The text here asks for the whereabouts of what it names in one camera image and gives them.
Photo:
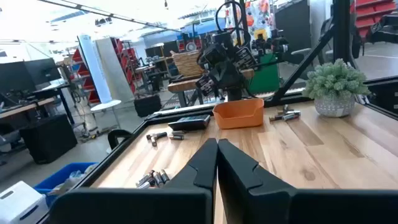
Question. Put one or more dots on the black desk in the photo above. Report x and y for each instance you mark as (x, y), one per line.
(53, 88)

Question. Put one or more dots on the grey desk calculator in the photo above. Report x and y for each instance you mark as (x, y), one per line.
(189, 123)

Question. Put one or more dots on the black cube box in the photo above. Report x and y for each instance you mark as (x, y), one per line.
(48, 138)

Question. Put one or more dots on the grey panel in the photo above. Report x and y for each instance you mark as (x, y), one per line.
(113, 68)

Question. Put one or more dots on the black case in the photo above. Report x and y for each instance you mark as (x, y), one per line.
(147, 105)

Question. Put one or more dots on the white box-shaped device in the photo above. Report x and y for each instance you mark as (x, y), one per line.
(21, 202)

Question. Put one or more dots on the wooden desk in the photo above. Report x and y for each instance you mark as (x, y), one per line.
(25, 107)

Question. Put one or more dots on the orange plastic bin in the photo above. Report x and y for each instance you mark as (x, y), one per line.
(239, 116)

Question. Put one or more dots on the colourful poster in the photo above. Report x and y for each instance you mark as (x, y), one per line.
(258, 18)

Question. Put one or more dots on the black partition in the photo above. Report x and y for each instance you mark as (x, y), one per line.
(292, 25)

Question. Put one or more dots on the green box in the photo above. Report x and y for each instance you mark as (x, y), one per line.
(265, 77)

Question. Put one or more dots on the tall white column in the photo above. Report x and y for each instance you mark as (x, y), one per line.
(93, 68)

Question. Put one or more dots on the blue plastic crate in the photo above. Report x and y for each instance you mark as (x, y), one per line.
(56, 180)

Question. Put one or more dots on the silver black AA battery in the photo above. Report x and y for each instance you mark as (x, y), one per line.
(144, 185)
(153, 142)
(293, 112)
(157, 179)
(290, 117)
(164, 176)
(143, 180)

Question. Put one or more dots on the woven wicker basket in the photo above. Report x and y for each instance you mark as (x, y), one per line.
(186, 63)

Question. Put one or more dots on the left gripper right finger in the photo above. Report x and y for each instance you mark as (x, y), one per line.
(264, 205)

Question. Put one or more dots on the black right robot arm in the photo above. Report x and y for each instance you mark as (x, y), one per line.
(234, 95)

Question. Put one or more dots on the black table clamp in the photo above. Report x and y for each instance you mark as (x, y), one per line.
(116, 133)

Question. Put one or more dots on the red bin shelf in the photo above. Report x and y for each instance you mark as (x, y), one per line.
(370, 12)
(83, 71)
(127, 65)

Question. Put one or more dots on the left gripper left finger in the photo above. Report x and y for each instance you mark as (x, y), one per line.
(186, 205)

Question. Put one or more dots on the black monitor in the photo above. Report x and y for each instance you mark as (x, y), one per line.
(15, 77)
(43, 70)

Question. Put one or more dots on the black office chair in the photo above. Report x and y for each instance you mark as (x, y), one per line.
(385, 29)

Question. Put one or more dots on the potted green artificial plant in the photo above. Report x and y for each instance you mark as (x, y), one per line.
(334, 81)

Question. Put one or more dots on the wooden workbench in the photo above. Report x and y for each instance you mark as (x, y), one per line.
(186, 84)

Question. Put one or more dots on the round base floor stand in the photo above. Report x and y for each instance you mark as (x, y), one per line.
(105, 105)

